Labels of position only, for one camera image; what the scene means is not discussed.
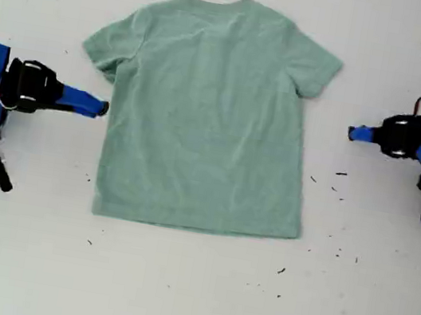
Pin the green t-shirt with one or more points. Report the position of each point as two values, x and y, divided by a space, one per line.
208 124

